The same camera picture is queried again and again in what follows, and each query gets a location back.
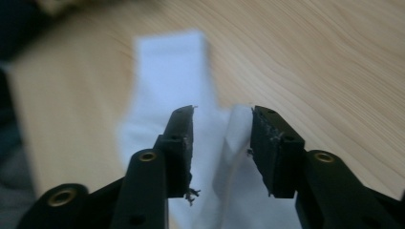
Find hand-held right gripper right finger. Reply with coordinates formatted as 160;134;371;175
249;105;307;200

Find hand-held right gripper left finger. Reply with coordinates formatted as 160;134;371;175
153;104;202;206

